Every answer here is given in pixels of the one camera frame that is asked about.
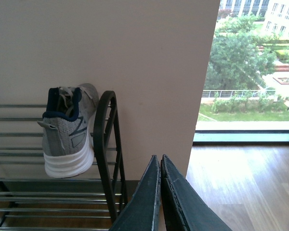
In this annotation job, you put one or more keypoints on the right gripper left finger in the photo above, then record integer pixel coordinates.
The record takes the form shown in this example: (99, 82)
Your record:
(142, 211)

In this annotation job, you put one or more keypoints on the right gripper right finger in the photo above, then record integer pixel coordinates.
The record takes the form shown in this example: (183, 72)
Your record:
(183, 208)

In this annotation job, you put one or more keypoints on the grey sneaker navy lining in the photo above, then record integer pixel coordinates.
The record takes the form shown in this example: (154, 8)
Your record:
(67, 126)

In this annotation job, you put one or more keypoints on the black metal shoe rack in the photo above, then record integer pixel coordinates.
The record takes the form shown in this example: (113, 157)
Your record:
(32, 201)

